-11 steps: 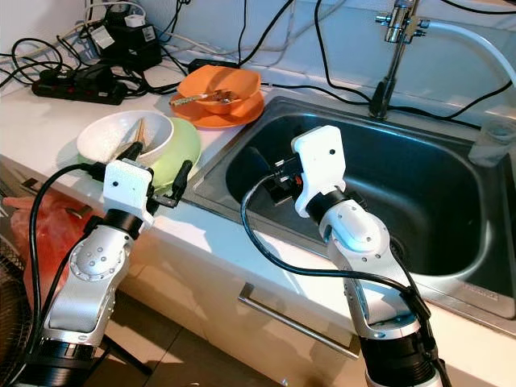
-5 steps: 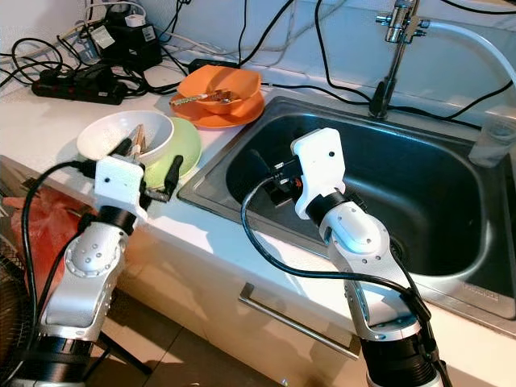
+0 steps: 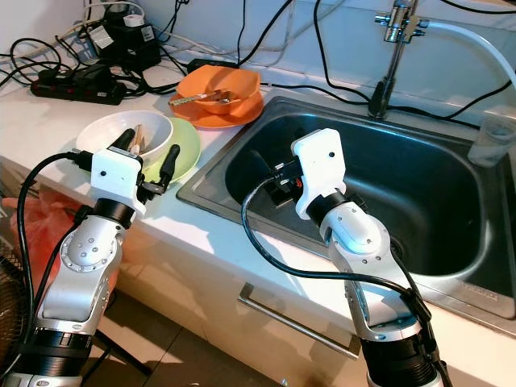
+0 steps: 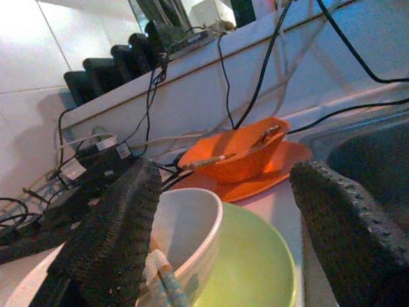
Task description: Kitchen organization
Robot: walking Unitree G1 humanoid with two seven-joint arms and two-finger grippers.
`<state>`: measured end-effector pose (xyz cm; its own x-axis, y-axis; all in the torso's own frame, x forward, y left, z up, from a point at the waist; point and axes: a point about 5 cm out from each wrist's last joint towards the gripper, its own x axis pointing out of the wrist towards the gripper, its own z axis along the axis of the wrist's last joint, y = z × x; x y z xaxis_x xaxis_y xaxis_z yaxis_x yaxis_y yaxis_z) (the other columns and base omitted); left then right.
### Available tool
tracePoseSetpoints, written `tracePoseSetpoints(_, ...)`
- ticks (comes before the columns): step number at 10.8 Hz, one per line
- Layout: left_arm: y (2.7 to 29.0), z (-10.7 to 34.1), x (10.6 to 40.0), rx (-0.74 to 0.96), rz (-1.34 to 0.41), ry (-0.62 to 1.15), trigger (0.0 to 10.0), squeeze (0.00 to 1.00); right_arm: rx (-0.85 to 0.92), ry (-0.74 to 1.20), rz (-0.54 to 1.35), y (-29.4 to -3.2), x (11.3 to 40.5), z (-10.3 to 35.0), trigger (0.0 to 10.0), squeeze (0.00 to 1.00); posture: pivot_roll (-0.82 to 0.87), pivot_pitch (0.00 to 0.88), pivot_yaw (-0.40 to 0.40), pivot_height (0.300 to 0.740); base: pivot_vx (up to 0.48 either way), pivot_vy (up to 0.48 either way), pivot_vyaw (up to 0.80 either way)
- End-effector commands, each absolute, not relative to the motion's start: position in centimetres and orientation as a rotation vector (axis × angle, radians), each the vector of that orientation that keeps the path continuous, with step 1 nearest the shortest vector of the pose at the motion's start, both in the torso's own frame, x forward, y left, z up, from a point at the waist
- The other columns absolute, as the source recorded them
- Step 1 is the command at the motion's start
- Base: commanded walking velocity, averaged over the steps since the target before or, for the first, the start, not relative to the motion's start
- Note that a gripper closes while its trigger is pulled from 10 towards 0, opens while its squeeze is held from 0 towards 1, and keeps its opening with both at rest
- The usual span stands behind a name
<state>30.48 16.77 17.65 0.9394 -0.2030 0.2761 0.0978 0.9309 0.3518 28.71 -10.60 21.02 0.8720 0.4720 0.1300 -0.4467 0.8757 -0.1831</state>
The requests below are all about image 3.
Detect spoon with wooden handle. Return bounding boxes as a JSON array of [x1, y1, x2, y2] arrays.
[[169, 90, 239, 107]]

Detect stainless steel sink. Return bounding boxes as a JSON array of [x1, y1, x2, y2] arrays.
[[176, 95, 516, 339]]

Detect red plastic bag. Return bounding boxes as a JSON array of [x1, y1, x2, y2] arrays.
[[23, 192, 85, 279]]

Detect orange bowl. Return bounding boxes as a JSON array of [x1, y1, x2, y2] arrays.
[[176, 64, 261, 110]]

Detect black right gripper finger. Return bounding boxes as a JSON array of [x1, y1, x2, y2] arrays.
[[246, 149, 273, 182]]

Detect clear drinking glass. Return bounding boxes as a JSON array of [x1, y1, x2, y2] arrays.
[[469, 113, 516, 169]]

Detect light green plate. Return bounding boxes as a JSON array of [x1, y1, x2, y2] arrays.
[[141, 117, 202, 182]]

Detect wide white drawer front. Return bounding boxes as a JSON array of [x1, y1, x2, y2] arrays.
[[177, 234, 516, 387]]

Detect black stand legs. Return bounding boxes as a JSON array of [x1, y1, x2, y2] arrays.
[[85, 327, 154, 380]]

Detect golden metal spoon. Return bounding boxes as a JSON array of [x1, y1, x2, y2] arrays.
[[129, 125, 154, 158]]

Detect orange plate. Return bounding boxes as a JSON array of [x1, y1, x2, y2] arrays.
[[168, 90, 265, 130]]

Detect metal faucet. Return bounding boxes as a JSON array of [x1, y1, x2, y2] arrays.
[[367, 0, 428, 120]]

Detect black wire fan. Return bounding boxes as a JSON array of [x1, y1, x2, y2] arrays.
[[0, 242, 25, 380]]

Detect black power strip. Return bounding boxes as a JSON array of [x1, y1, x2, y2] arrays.
[[31, 69, 127, 106]]

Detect white faucet hose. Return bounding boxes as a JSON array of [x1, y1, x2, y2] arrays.
[[423, 20, 516, 89]]

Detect black power adapter white label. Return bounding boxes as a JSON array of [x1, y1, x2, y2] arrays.
[[85, 8, 162, 73]]

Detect long metal drawer handle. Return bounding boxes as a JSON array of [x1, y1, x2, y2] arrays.
[[238, 282, 362, 361]]

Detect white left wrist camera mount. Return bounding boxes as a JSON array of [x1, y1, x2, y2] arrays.
[[89, 149, 148, 217]]

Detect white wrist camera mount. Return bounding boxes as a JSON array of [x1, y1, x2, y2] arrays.
[[290, 127, 347, 221], [89, 149, 148, 217]]

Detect black power cable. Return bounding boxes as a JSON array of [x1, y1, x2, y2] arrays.
[[311, 0, 376, 104], [260, 81, 369, 106], [391, 79, 516, 128]]

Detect small flat black adapter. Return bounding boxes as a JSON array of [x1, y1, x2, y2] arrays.
[[188, 56, 239, 73]]

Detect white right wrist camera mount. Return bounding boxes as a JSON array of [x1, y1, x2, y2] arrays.
[[290, 127, 347, 221]]

